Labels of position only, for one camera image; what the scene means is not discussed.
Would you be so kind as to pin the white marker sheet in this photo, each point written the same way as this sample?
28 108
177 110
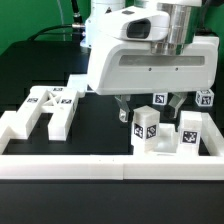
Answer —
78 82

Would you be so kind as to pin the white chair seat part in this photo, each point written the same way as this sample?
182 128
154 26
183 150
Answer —
167 141

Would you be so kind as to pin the white U-shaped fence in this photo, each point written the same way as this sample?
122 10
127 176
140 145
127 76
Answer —
155 166

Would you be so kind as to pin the white chair back frame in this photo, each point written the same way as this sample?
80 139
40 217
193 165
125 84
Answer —
60 102

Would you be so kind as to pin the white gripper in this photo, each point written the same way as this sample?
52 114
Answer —
151 49

